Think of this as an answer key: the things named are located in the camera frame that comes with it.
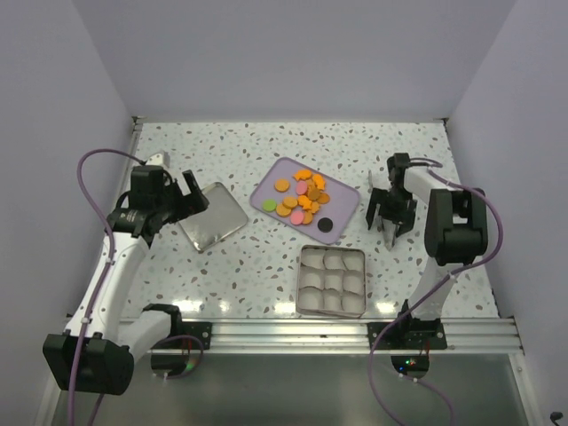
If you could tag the orange round cookie top left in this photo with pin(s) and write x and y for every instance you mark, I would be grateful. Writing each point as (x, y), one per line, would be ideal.
(282, 185)

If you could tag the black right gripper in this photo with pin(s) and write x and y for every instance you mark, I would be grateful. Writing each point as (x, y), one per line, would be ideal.
(406, 218)

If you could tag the green round cookie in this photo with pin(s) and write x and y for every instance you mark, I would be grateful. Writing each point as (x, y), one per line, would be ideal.
(269, 205)

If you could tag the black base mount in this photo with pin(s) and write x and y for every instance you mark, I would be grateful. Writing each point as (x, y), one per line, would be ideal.
(414, 334)
(193, 336)

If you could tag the aluminium mounting rail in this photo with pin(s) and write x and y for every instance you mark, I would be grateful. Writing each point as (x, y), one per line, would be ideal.
(348, 337)

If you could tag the black sandwich cookie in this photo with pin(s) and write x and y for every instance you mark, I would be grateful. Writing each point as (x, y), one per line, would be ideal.
(325, 225)

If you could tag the pink round cookie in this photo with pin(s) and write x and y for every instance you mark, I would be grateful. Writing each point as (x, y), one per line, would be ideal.
(301, 188)
(297, 217)

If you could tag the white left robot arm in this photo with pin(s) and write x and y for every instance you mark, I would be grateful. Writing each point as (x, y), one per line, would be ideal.
(93, 354)

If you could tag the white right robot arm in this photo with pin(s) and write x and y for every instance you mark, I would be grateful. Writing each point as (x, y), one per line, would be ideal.
(455, 232)

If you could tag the orange plain cookie bottom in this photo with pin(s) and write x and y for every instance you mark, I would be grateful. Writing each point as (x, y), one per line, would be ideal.
(308, 217)

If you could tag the orange round cookie lower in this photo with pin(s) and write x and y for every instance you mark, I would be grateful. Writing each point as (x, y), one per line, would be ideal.
(282, 211)

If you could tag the silver tin lid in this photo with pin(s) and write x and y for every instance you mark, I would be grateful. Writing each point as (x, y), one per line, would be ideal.
(223, 217)

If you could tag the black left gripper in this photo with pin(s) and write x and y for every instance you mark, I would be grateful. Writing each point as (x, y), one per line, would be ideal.
(189, 204)

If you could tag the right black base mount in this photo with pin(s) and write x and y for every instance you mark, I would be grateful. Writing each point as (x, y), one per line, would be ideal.
(414, 334)

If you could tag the pink round cookie upper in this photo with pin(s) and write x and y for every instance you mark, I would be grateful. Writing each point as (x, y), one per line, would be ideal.
(301, 188)

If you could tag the orange fish cookie top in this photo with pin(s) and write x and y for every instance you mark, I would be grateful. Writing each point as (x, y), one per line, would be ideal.
(302, 175)

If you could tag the orange round cookie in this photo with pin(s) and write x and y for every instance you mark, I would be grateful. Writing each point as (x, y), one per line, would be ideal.
(282, 185)
(290, 202)
(282, 211)

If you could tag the orange round cookie middle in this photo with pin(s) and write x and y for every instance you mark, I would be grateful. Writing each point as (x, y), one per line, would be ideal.
(290, 202)

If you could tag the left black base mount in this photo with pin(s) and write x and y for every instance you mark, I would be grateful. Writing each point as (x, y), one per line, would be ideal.
(193, 336)

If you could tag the orange fish cookie right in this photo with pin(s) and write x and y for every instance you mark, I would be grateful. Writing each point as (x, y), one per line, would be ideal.
(319, 181)

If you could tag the pink round cookie lower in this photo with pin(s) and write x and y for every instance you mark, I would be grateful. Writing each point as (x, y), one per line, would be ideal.
(297, 217)

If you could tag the square cookie tin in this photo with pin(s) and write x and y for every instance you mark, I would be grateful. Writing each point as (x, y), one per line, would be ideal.
(331, 282)

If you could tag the brown chip cookie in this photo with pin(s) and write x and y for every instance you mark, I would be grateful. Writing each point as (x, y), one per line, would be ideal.
(323, 198)

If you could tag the orange fish cookie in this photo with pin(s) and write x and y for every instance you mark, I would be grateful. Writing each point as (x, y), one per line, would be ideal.
(319, 181)
(308, 205)
(302, 175)

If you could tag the orange fish cookie middle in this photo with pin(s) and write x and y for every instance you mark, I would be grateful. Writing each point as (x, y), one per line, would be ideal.
(308, 205)

